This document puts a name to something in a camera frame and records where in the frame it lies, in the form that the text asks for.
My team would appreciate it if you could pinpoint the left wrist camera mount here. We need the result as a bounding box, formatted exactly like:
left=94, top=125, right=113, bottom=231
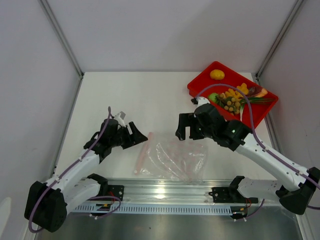
left=113, top=111, right=126, bottom=127

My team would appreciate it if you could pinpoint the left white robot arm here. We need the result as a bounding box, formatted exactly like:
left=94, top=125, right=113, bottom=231
left=24, top=117, right=148, bottom=233

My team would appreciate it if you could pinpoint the aluminium frame rail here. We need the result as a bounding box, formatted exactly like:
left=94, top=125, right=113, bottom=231
left=108, top=178, right=231, bottom=205

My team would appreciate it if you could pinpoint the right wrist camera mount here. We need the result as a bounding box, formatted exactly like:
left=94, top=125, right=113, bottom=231
left=191, top=96, right=211, bottom=108

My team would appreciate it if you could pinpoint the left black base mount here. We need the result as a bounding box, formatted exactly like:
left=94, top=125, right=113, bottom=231
left=87, top=173, right=125, bottom=201

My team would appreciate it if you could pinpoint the red brown meat slice toy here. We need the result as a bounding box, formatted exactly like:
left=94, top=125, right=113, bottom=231
left=246, top=86, right=268, bottom=98

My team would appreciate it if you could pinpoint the brown longan bunch toy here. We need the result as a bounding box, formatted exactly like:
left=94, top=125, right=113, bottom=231
left=216, top=93, right=241, bottom=115

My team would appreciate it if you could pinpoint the yellow potato toy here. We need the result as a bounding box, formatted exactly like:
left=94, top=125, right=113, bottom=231
left=209, top=69, right=225, bottom=81

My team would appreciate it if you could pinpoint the corner aluminium post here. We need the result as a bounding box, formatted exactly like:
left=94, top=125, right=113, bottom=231
left=37, top=0, right=84, bottom=78
left=254, top=0, right=307, bottom=84

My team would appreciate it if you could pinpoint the green vegetable toy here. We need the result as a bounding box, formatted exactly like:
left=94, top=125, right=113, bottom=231
left=208, top=93, right=220, bottom=104

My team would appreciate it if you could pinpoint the right corner aluminium post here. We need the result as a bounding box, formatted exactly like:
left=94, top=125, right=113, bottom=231
left=254, top=0, right=307, bottom=84

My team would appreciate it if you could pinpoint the white slotted cable duct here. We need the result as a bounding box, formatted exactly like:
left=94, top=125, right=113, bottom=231
left=73, top=202, right=233, bottom=216

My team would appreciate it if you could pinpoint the yellow ginger toy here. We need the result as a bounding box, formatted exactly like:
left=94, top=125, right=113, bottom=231
left=224, top=83, right=249, bottom=99

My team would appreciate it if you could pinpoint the left corner aluminium post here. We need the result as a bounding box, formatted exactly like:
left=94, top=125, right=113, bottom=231
left=37, top=0, right=84, bottom=78

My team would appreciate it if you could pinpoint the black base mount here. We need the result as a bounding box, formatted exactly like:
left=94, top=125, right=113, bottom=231
left=208, top=176, right=259, bottom=204
left=87, top=173, right=125, bottom=201

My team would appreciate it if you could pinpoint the clear pink zip top bag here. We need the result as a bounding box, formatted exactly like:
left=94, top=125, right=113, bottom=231
left=133, top=132, right=209, bottom=185

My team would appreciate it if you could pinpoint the green onion toy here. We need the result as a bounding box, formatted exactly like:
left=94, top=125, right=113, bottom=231
left=239, top=97, right=273, bottom=121

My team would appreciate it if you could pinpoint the red plastic tray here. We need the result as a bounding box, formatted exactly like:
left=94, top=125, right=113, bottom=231
left=187, top=61, right=279, bottom=127

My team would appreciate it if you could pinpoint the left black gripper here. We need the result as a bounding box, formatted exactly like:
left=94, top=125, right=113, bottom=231
left=109, top=121, right=148, bottom=150

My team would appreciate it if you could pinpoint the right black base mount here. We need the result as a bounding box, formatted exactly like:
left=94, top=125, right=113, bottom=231
left=208, top=176, right=259, bottom=204

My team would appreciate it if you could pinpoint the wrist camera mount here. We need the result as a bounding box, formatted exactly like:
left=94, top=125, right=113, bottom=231
left=113, top=111, right=126, bottom=127
left=191, top=96, right=211, bottom=108

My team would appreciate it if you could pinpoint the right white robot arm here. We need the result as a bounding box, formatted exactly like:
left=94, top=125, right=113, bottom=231
left=175, top=103, right=320, bottom=215

